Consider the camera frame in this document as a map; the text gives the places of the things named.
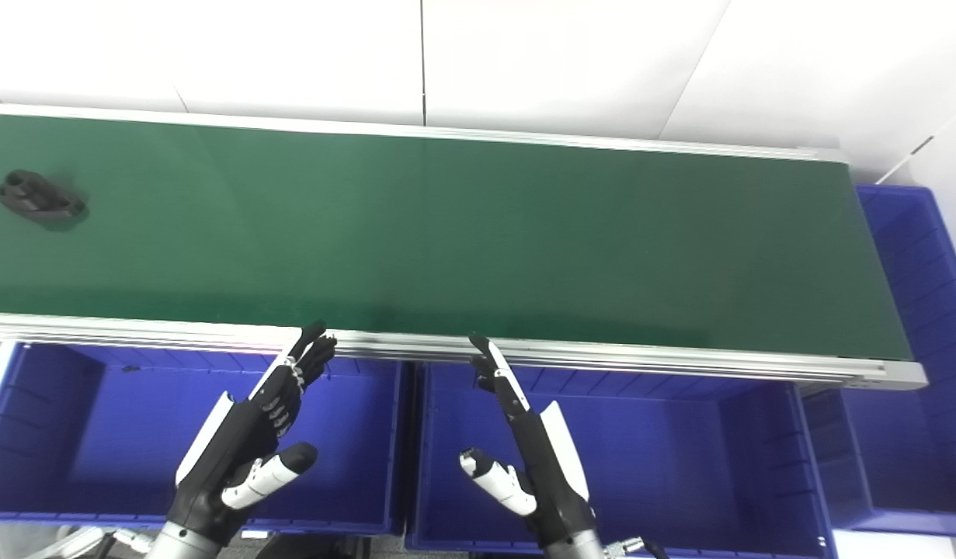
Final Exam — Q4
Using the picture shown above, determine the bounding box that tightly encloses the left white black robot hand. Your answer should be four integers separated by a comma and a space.
166, 319, 339, 549

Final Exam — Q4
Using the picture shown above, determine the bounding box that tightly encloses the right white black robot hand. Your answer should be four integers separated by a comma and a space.
458, 333, 600, 545

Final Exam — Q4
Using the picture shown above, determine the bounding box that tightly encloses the black flanged metal part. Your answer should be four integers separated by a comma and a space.
0, 168, 89, 228

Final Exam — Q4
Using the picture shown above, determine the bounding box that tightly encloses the blue plastic bin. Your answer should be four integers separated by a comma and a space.
803, 183, 956, 537
0, 341, 405, 537
405, 360, 836, 559

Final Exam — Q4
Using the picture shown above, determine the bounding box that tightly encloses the green conveyor belt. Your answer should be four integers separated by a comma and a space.
0, 102, 930, 391
0, 113, 914, 363

